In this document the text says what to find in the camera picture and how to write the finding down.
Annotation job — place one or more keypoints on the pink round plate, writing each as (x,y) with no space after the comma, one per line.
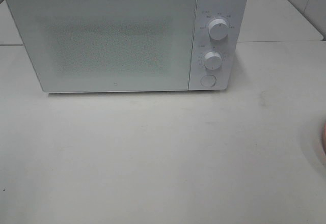
(323,138)

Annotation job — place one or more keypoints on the white microwave oven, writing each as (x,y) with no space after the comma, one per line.
(219,2)

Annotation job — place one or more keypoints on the white microwave door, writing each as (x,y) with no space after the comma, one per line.
(107,45)

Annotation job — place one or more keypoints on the round white door button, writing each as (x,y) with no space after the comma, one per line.
(208,81)

